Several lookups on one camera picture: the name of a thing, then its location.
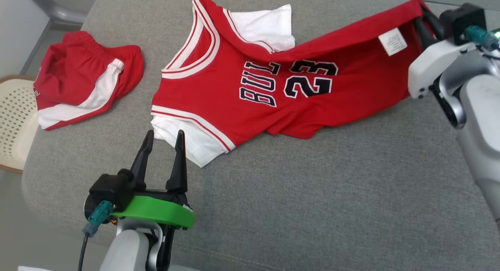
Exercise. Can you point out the grey partition post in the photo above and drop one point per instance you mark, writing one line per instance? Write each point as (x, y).
(62, 11)

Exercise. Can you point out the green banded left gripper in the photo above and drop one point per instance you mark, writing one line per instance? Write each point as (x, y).
(156, 210)

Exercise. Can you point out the red shorts with white stripe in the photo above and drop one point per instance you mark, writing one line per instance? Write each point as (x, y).
(78, 68)

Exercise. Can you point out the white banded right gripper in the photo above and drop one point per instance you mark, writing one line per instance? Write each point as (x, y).
(425, 68)

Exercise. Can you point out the white paper piece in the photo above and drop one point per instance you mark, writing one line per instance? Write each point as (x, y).
(33, 268)

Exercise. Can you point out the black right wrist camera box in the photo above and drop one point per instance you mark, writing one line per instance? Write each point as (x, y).
(461, 17)

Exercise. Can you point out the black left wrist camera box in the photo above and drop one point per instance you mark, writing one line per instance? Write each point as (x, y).
(111, 187)

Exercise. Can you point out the red Bulls 23 jersey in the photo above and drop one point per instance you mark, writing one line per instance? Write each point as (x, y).
(234, 87)

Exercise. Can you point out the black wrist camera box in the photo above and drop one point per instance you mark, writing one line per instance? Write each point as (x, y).
(461, 17)
(111, 187)

